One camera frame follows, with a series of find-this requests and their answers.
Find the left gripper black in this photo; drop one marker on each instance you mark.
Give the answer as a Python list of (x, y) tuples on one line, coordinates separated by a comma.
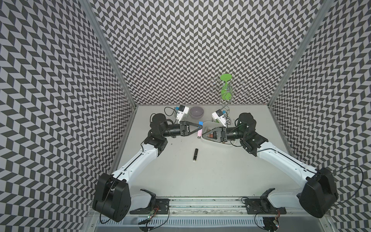
[(184, 131)]

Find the white storage box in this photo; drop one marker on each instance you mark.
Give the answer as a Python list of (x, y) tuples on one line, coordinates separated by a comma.
[(233, 134)]

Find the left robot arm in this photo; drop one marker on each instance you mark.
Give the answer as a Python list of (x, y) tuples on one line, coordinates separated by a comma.
[(112, 196)]

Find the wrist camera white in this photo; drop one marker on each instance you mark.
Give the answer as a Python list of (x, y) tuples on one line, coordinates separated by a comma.
[(182, 113), (220, 117)]

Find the purple bowl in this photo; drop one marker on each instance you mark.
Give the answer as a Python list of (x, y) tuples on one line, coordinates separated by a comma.
[(196, 112)]

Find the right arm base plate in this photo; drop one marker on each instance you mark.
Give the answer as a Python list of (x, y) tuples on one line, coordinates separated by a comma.
[(260, 206)]

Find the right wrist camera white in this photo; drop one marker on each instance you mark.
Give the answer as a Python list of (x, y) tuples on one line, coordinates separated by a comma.
[(220, 117)]

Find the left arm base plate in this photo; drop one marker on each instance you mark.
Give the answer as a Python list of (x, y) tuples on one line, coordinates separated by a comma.
[(160, 206)]

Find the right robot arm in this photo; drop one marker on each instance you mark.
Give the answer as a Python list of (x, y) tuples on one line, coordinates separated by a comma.
[(317, 191)]

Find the aluminium front rail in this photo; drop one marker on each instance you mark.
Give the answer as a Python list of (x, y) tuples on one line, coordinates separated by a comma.
[(181, 205)]

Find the black lipstick long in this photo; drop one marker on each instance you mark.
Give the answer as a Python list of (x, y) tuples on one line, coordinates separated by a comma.
[(195, 154)]

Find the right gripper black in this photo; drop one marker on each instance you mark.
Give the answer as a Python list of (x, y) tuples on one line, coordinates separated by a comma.
[(221, 133)]

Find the chrome jewelry stand green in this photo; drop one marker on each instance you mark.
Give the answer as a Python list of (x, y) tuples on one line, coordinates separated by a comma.
[(223, 88)]

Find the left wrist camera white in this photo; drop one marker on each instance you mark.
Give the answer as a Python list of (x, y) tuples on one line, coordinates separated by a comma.
[(182, 113)]

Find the blue pink lipstick tube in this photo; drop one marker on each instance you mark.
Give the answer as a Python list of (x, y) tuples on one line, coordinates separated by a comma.
[(200, 132)]

